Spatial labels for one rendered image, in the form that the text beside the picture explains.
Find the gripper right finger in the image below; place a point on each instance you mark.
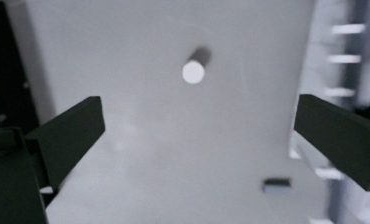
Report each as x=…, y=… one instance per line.
x=340, y=135

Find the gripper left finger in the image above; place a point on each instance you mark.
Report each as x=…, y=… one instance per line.
x=39, y=161

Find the white cylinder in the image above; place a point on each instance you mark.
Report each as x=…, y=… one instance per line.
x=193, y=72

